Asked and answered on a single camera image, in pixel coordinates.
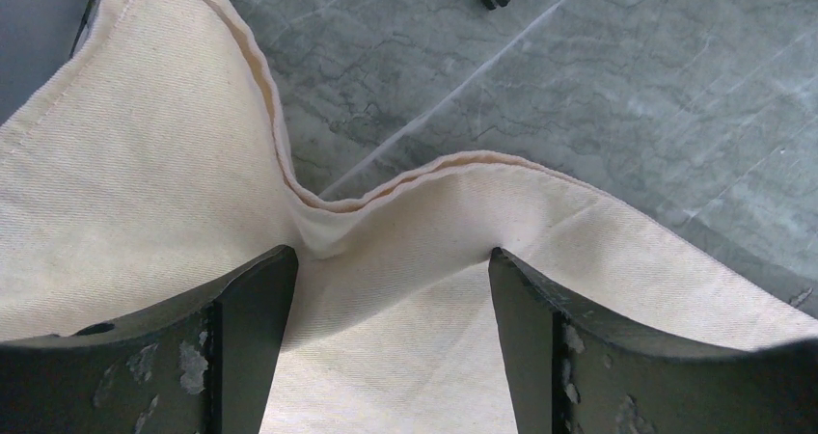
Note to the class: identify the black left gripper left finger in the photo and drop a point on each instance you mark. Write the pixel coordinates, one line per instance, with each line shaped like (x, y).
(200, 362)

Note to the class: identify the beige wrapping cloth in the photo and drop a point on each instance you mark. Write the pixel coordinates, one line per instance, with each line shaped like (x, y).
(157, 159)

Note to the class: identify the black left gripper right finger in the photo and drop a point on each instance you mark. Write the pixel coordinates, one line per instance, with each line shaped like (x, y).
(575, 366)

